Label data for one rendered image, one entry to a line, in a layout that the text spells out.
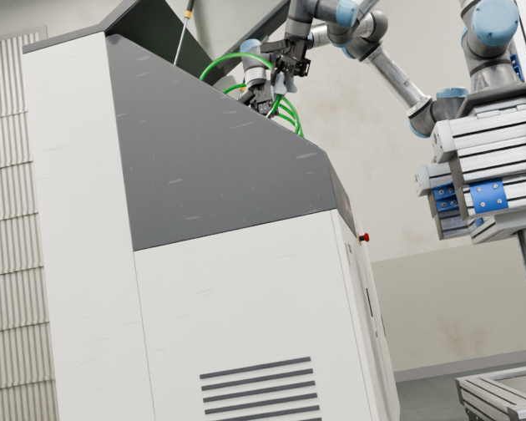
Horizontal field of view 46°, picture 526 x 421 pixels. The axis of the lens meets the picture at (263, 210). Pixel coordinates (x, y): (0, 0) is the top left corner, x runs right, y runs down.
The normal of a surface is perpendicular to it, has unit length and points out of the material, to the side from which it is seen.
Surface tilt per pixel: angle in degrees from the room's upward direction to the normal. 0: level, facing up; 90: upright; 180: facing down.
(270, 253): 90
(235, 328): 90
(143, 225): 90
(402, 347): 90
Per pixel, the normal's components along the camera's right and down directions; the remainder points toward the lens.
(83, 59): -0.22, -0.15
